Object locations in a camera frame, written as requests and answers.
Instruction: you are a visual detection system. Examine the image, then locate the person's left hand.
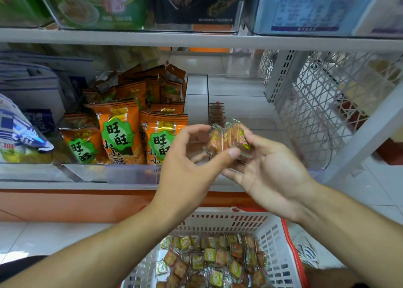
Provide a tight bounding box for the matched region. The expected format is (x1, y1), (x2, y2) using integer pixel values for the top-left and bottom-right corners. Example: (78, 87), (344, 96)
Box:
(150, 124), (241, 222)

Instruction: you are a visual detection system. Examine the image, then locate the person's right hand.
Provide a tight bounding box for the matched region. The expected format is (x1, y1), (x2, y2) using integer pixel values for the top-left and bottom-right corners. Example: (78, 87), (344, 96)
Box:
(220, 128), (322, 222)

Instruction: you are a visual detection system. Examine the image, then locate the white basket with red rim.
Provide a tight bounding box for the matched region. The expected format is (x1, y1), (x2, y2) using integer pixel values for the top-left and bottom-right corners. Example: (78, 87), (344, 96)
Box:
(120, 207), (309, 288)

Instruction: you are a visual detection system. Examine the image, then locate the bundle of snack packets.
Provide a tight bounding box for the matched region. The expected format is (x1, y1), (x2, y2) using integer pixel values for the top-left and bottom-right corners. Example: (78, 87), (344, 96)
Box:
(207, 119), (254, 159)

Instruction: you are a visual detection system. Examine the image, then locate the row of small snack packets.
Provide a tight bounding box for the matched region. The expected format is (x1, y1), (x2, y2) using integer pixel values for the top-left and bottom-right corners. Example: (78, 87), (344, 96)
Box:
(209, 102), (226, 128)

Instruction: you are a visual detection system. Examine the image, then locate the pile of small snack packets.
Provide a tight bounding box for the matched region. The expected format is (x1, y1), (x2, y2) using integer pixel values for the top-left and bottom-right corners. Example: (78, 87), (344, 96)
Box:
(154, 233), (268, 288)

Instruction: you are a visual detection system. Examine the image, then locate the white metal shelf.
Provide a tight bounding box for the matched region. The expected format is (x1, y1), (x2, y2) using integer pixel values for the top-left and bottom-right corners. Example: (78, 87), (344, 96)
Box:
(0, 0), (403, 194)

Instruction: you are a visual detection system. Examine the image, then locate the person's left forearm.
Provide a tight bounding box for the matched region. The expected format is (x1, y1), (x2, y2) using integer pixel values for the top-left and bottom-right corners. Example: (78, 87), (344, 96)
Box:
(0, 206), (190, 288)

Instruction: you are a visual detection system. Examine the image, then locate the person's right forearm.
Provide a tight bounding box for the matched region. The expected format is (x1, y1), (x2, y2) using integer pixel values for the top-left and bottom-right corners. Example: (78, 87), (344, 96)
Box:
(296, 184), (403, 288)

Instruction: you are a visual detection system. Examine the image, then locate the clear plastic shelf front guard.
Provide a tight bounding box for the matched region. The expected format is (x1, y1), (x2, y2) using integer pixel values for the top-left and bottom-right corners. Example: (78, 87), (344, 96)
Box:
(0, 164), (161, 185)

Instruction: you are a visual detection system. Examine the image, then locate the person's right shoe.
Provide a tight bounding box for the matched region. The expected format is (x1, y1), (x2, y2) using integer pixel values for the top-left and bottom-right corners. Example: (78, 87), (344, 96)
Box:
(290, 225), (335, 270)

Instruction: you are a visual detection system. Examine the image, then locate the orange shelf base panel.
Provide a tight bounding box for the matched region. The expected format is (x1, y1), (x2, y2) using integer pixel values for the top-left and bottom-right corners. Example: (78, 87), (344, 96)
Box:
(0, 189), (265, 224)

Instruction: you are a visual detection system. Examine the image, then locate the group of orange snack bags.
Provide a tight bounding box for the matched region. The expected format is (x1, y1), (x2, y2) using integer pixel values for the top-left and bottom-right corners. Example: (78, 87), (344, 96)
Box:
(58, 63), (188, 167)

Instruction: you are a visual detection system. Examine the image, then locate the white perforated side panel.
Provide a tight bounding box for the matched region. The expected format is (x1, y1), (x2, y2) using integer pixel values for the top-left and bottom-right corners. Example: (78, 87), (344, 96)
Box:
(259, 50), (403, 169)

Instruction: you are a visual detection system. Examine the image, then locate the blue white snack bag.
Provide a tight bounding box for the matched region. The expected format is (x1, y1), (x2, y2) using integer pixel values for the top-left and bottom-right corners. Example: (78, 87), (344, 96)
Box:
(0, 92), (54, 153)

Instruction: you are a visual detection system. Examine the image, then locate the blue product box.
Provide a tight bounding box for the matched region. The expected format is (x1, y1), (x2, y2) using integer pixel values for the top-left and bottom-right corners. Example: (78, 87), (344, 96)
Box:
(242, 0), (385, 38)

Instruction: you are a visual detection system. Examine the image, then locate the black product box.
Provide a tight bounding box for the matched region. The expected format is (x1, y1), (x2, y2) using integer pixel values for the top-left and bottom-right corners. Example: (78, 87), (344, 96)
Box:
(146, 0), (246, 33)

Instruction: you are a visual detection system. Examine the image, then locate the green white product box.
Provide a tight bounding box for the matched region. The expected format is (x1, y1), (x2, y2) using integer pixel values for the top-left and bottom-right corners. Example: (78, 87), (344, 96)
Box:
(34, 0), (152, 32)

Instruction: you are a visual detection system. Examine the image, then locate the dark green product bag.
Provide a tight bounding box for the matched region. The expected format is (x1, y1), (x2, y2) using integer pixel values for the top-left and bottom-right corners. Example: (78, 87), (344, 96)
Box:
(0, 0), (54, 27)

